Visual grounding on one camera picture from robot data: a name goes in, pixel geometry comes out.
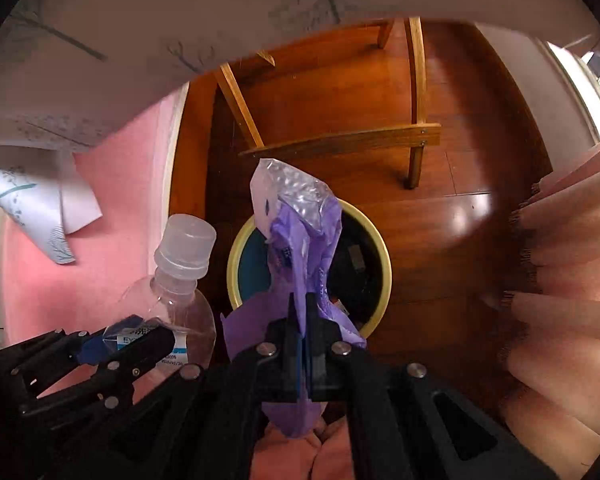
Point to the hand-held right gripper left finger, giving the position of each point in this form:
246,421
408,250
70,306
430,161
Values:
292,355

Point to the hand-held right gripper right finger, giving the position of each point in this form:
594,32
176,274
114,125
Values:
312,355

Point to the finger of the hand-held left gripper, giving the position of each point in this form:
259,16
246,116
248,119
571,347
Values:
145,347
90,352

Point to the yellow-rimmed round bin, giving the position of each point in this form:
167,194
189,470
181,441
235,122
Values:
250,270

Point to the clear plastic bottle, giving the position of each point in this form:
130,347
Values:
185,260

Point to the purple plastic bag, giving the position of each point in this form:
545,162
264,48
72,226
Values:
300,240

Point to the pink bedsheet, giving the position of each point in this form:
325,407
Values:
120,200

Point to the pink fringed cloth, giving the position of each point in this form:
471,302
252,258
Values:
565,270

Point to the tree-print tablecloth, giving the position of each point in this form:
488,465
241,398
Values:
180,10

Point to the large window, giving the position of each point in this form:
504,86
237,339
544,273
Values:
587,85

